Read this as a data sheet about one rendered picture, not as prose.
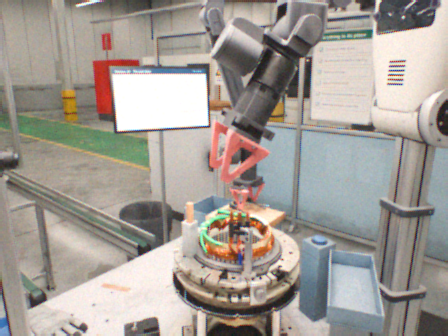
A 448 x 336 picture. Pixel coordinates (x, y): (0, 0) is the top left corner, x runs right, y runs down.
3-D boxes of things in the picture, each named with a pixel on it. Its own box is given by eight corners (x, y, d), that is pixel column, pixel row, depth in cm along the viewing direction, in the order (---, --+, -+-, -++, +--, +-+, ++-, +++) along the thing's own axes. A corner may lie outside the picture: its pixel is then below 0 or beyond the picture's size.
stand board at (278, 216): (205, 222, 116) (205, 215, 115) (237, 205, 130) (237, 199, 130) (256, 239, 104) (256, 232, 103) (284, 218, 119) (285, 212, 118)
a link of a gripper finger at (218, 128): (200, 166, 54) (229, 113, 53) (193, 156, 60) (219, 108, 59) (236, 184, 56) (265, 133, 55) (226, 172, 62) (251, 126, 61)
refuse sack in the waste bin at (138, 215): (111, 254, 258) (107, 210, 249) (152, 236, 286) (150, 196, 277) (143, 272, 234) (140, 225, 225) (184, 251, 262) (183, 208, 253)
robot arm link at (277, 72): (306, 63, 51) (291, 64, 57) (269, 38, 49) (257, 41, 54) (283, 104, 52) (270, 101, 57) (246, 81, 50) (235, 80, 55)
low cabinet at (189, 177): (249, 220, 369) (252, 108, 339) (216, 238, 329) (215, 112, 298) (184, 198, 433) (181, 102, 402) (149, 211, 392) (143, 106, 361)
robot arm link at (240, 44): (327, 22, 48) (300, 29, 57) (261, -27, 45) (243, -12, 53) (285, 97, 50) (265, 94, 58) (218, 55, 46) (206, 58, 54)
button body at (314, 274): (313, 322, 106) (319, 249, 100) (297, 309, 112) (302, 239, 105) (329, 315, 109) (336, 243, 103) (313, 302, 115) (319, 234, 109)
